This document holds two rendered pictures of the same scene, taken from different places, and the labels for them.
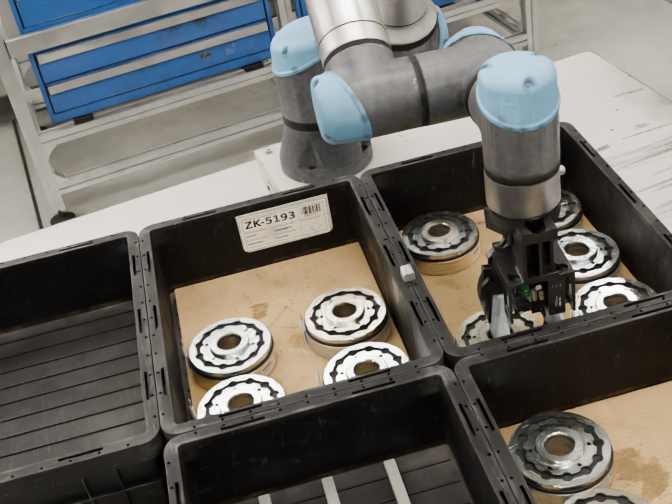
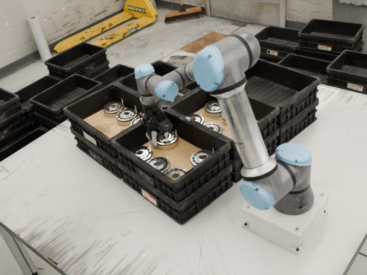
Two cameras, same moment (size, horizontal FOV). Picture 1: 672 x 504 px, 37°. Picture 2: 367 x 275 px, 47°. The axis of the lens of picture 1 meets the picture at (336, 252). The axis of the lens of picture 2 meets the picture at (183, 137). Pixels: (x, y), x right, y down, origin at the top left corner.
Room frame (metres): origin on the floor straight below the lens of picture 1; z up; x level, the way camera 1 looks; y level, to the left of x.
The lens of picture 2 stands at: (2.16, -0.85, 1.92)
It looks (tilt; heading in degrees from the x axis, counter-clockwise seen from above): 36 degrees down; 149
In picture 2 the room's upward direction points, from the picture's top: 9 degrees counter-clockwise
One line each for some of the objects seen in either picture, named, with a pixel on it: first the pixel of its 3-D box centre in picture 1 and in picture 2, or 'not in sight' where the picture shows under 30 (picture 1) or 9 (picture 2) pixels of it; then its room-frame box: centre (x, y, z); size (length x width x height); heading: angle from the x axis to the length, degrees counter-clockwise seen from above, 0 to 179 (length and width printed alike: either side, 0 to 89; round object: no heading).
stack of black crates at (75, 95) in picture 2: not in sight; (75, 118); (-0.39, -0.18, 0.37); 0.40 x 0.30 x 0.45; 104
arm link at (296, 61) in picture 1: (315, 65); (291, 165); (1.44, -0.02, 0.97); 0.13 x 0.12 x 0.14; 94
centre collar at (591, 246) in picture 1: (577, 250); (157, 163); (0.99, -0.29, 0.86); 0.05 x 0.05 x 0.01
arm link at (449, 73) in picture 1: (471, 79); (165, 86); (0.95, -0.17, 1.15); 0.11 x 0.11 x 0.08; 4
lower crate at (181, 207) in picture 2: not in sight; (175, 173); (0.98, -0.22, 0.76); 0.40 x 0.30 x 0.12; 6
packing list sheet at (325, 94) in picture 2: not in sight; (303, 91); (0.87, 0.69, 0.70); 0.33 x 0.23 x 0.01; 15
